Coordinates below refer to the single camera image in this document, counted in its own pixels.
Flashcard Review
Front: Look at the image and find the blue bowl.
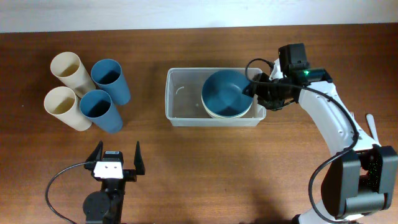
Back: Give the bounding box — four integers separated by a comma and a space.
201, 70, 253, 118

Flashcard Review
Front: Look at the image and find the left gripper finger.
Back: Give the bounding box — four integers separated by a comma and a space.
134, 141, 146, 175
86, 141, 103, 162

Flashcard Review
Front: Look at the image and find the cream cup front left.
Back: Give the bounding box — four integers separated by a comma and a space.
44, 86, 92, 131

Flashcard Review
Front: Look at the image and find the cream cup back left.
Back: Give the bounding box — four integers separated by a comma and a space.
50, 52, 96, 98

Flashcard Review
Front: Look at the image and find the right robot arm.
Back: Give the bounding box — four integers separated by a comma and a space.
243, 43, 397, 223

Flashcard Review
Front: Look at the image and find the blue cup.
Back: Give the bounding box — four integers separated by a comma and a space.
80, 90, 123, 134
91, 58, 131, 105

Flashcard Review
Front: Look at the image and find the blue cup front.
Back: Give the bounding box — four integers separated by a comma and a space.
80, 90, 123, 134

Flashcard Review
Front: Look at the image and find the white plastic spoon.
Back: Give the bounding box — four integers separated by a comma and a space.
366, 113, 380, 144

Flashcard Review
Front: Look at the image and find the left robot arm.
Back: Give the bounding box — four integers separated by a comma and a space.
83, 141, 146, 223

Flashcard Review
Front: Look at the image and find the blue cup back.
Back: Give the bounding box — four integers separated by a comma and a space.
91, 58, 131, 105

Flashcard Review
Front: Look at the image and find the clear plastic container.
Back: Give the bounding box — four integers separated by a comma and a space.
165, 67, 266, 127

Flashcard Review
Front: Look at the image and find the cream bowl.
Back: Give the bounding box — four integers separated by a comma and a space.
201, 99, 252, 110
205, 109, 249, 119

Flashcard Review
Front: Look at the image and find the cream cup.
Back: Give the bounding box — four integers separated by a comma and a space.
44, 86, 92, 131
50, 52, 96, 98

